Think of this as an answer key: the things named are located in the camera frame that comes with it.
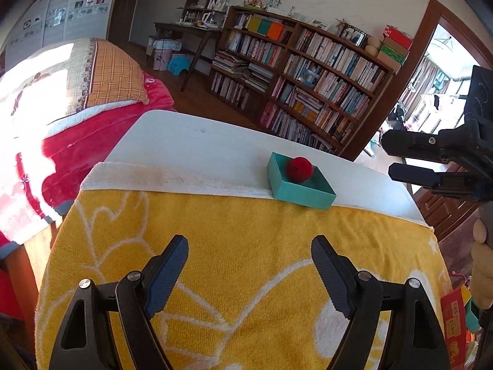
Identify teal box lid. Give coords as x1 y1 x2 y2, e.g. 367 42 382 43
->
267 152 337 210

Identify red pompom ball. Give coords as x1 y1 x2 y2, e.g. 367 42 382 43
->
286 157 313 184

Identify right hand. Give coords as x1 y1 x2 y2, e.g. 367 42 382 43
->
470 219 493 310

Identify red tin storage box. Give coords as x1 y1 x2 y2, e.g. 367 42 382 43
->
440 286 480 369

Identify brown wooden door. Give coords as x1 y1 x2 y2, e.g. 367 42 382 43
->
413 185 479 241

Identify stacked gift boxes on shelf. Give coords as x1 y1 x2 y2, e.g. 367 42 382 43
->
364 25 413 73

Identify wooden bookshelf with books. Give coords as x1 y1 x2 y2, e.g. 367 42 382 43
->
209 7 393 159

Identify yellow duck pattern towel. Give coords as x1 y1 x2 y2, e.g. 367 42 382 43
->
36 163 452 369

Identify red floral bed quilt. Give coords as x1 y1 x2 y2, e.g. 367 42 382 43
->
0 38 178 321

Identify orange plaid pillow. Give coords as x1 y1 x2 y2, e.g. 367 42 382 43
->
84 39 149 108

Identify blue plastic stool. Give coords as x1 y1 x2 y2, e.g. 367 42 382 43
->
167 54 191 76

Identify dark wooden desk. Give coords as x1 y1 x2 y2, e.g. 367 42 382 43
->
154 22 222 92

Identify white wardrobe doors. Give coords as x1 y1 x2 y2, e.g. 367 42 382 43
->
1 0 115 71

